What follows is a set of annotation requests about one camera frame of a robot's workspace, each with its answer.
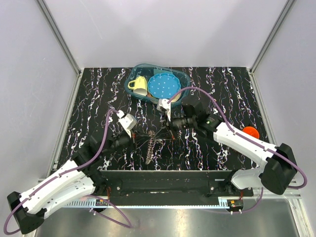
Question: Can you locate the yellow mug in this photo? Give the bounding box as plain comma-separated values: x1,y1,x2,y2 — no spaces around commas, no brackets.
128,76,148,96

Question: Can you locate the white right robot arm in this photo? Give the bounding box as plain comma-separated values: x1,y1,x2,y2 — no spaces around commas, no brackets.
159,97,297,196

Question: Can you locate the left aluminium frame post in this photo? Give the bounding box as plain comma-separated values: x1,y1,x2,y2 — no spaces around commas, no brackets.
35,0,81,75

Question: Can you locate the aluminium frame post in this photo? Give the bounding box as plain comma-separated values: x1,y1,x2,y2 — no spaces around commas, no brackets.
249,0,296,74
35,0,81,75

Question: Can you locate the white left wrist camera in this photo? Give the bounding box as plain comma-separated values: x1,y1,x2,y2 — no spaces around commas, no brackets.
117,110,137,137

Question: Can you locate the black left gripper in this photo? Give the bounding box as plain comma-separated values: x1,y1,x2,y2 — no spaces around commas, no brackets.
101,127,151,157

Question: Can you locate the blue dotted plate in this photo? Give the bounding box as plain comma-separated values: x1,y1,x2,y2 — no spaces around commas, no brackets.
148,73,181,99

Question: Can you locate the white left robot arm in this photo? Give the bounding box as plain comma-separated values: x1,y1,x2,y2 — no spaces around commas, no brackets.
7,132,135,234

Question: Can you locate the orange cup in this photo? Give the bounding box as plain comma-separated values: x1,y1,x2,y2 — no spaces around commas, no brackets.
242,126,260,139

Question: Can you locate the teal plastic bin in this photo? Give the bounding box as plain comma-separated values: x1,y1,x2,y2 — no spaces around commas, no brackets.
124,64,191,107

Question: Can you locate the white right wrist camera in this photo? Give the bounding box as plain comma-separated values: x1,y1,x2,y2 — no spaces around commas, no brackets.
157,99,171,121

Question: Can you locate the silver metal key disc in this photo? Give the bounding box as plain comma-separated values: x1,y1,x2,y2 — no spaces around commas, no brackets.
145,142,156,165

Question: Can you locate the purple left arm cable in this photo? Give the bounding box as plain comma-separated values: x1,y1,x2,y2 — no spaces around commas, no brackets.
4,110,134,235

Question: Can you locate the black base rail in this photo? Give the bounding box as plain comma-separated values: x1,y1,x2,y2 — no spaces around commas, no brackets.
94,171,254,207

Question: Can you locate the right aluminium frame post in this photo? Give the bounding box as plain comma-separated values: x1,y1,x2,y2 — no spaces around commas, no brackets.
249,0,296,74

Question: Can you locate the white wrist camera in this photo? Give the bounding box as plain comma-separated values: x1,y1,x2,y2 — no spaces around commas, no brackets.
117,110,137,137
157,99,171,121

